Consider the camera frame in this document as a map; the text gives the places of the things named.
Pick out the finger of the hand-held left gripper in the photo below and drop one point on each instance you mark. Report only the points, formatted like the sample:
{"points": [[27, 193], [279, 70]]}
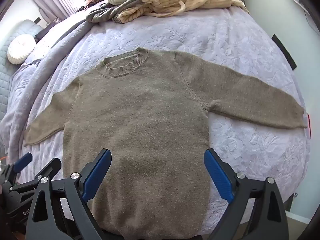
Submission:
{"points": [[51, 167], [22, 162]]}

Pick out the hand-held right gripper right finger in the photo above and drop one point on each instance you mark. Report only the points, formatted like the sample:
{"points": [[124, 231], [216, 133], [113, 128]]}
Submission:
{"points": [[218, 177]]}

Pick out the black flat object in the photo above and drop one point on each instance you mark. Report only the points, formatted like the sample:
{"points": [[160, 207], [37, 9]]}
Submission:
{"points": [[285, 52]]}

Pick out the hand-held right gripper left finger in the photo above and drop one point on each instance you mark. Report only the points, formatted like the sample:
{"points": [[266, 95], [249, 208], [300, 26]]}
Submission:
{"points": [[96, 173]]}

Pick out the dark cloth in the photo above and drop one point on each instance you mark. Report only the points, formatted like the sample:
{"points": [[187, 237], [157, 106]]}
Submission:
{"points": [[43, 33]]}

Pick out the olive knitted sweater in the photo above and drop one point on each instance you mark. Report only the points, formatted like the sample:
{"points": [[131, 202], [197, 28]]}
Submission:
{"points": [[140, 120]]}

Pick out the red object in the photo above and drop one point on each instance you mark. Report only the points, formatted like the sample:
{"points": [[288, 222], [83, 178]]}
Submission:
{"points": [[309, 125]]}

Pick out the lavender embossed blanket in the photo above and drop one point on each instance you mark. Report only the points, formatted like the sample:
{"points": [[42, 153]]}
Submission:
{"points": [[200, 37]]}

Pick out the white round cushion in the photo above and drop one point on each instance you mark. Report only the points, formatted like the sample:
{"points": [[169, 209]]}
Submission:
{"points": [[20, 49]]}

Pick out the dark grey-green garment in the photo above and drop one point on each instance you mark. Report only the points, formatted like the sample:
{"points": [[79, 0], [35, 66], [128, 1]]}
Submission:
{"points": [[105, 12]]}

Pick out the grey quilted headboard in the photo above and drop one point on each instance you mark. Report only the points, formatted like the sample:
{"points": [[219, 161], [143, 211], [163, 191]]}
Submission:
{"points": [[5, 80]]}

